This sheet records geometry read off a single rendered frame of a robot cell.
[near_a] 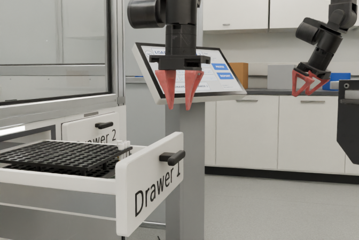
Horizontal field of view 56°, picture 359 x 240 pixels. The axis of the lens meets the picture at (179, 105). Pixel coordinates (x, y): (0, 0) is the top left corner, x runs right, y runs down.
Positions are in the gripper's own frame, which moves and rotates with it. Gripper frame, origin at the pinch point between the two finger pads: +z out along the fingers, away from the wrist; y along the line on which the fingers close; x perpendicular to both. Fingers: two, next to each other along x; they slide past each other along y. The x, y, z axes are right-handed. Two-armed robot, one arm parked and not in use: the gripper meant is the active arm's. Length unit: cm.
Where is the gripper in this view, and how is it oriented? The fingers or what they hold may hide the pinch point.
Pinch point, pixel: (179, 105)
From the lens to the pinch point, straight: 63.2
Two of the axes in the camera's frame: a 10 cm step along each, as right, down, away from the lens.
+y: -9.6, -0.5, 2.9
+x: -2.9, 0.9, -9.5
